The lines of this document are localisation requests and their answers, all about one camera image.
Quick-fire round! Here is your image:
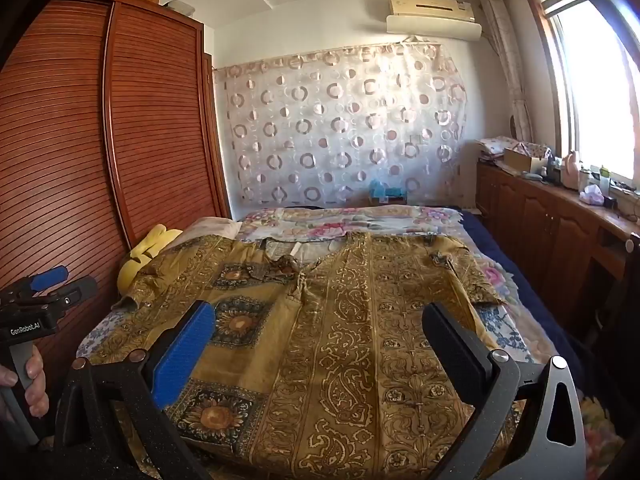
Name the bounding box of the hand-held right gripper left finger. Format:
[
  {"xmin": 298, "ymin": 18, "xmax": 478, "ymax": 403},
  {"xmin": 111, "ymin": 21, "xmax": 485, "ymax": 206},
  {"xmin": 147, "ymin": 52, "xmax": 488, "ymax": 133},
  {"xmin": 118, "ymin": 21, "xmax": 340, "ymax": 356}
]
[{"xmin": 52, "ymin": 300, "xmax": 217, "ymax": 480}]

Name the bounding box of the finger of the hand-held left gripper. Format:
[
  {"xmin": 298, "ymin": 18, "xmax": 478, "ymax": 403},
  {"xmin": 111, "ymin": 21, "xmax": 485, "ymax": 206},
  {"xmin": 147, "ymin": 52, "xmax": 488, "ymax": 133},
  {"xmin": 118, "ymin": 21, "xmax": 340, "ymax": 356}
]
[
  {"xmin": 49, "ymin": 275, "xmax": 99, "ymax": 307},
  {"xmin": 29, "ymin": 265, "xmax": 70, "ymax": 292}
]

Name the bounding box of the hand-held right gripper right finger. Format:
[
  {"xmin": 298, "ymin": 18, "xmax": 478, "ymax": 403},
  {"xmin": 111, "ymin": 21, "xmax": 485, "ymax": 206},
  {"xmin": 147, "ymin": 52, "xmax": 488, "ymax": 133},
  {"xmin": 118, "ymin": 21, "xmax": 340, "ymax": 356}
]
[{"xmin": 417, "ymin": 302, "xmax": 587, "ymax": 480}]

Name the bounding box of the golden patterned shirt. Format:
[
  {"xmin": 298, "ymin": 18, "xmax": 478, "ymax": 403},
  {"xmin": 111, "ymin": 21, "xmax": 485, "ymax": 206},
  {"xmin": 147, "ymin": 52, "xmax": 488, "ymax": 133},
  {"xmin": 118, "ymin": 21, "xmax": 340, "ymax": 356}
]
[{"xmin": 75, "ymin": 232, "xmax": 532, "ymax": 480}]

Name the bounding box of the person's left hand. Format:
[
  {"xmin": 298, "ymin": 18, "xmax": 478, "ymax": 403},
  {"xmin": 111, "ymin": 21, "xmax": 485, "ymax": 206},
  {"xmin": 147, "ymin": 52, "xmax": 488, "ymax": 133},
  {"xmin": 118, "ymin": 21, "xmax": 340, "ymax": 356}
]
[{"xmin": 0, "ymin": 347, "xmax": 51, "ymax": 418}]

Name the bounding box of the yellow plush toy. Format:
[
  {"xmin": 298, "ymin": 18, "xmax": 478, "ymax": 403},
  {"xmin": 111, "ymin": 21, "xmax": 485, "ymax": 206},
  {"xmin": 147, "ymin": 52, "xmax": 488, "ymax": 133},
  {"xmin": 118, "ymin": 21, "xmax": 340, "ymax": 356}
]
[{"xmin": 117, "ymin": 224, "xmax": 184, "ymax": 294}]

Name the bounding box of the navy bed sheet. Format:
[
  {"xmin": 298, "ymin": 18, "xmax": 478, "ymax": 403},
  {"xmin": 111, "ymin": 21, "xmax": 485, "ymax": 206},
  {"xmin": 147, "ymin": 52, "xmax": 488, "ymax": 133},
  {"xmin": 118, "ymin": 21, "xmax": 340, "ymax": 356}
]
[{"xmin": 450, "ymin": 207, "xmax": 586, "ymax": 376}]

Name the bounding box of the beige pillow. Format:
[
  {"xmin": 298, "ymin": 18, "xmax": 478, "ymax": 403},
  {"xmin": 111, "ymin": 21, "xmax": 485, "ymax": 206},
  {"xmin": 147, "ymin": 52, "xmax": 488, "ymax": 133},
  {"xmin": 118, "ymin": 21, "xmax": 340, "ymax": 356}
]
[{"xmin": 165, "ymin": 216, "xmax": 244, "ymax": 251}]

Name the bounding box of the low wooden cabinet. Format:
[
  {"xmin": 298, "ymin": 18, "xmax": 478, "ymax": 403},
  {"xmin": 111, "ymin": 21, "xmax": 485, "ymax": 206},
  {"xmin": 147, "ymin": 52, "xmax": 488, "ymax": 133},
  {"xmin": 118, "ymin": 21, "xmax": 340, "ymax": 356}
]
[{"xmin": 475, "ymin": 157, "xmax": 640, "ymax": 341}]

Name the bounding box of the teal packet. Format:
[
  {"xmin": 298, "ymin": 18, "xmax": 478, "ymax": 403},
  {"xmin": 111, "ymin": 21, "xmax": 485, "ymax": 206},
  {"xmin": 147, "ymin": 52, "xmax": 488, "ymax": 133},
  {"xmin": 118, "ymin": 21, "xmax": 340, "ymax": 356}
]
[{"xmin": 370, "ymin": 180, "xmax": 407, "ymax": 200}]

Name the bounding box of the wooden slatted wardrobe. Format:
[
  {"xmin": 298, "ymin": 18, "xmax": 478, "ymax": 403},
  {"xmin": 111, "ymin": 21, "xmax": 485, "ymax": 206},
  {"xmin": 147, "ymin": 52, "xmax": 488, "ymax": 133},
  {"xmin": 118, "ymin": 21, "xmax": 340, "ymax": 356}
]
[{"xmin": 0, "ymin": 0, "xmax": 234, "ymax": 411}]

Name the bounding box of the pink floral quilt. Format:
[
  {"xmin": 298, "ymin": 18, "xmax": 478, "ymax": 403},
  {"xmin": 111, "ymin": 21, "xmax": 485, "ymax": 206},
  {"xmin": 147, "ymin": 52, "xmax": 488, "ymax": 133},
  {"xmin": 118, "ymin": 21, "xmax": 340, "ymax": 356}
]
[{"xmin": 235, "ymin": 204, "xmax": 628, "ymax": 466}]

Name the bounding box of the open cardboard box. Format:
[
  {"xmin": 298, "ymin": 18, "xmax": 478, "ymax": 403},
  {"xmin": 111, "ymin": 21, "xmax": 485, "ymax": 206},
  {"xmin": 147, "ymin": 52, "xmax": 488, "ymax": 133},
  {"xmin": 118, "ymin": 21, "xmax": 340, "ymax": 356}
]
[{"xmin": 502, "ymin": 147, "xmax": 548, "ymax": 174}]

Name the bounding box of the stack of folded cloths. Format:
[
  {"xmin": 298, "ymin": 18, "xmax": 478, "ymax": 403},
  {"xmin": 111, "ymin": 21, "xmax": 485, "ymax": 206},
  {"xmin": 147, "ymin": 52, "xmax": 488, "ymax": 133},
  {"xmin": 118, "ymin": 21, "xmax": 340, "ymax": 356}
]
[{"xmin": 475, "ymin": 136, "xmax": 516, "ymax": 162}]

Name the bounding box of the pink bottle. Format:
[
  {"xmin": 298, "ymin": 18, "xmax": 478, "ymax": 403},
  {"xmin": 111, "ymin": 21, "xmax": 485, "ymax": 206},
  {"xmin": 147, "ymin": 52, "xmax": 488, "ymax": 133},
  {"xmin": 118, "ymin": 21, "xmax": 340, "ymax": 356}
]
[{"xmin": 561, "ymin": 151, "xmax": 582, "ymax": 190}]

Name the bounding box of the circle-patterned sheer curtain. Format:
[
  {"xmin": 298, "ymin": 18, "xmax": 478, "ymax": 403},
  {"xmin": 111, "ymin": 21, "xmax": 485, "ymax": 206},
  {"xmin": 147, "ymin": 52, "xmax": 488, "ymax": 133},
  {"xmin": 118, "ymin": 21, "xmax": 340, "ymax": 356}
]
[{"xmin": 212, "ymin": 40, "xmax": 469, "ymax": 209}]

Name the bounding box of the patterned window curtain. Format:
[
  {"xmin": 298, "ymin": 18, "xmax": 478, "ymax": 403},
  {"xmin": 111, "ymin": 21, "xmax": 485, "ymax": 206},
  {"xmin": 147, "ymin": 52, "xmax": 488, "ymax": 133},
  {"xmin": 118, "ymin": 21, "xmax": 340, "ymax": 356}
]
[{"xmin": 481, "ymin": 0, "xmax": 536, "ymax": 147}]

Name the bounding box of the window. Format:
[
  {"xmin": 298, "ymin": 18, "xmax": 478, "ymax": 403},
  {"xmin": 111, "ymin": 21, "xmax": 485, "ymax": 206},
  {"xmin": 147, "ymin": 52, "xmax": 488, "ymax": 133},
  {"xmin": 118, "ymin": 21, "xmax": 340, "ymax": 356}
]
[{"xmin": 525, "ymin": 0, "xmax": 640, "ymax": 187}]

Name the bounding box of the white air deflector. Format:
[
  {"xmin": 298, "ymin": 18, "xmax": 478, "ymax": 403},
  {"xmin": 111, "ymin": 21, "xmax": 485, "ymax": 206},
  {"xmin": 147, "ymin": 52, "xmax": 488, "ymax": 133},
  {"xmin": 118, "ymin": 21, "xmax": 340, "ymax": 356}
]
[{"xmin": 386, "ymin": 12, "xmax": 483, "ymax": 42}]

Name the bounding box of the white air conditioner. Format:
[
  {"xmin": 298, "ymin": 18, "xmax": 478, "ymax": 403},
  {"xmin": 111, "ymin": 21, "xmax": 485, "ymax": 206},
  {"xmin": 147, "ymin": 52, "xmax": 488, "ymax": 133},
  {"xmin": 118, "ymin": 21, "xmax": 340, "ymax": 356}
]
[{"xmin": 389, "ymin": 0, "xmax": 475, "ymax": 16}]

